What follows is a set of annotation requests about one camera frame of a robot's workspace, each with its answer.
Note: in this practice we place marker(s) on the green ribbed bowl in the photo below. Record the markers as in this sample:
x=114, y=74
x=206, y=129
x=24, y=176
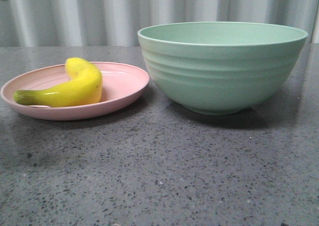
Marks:
x=220, y=67

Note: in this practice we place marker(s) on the yellow banana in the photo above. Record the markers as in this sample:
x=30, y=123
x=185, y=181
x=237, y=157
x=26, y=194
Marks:
x=84, y=87

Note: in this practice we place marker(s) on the pink plate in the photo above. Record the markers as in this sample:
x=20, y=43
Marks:
x=122, y=85

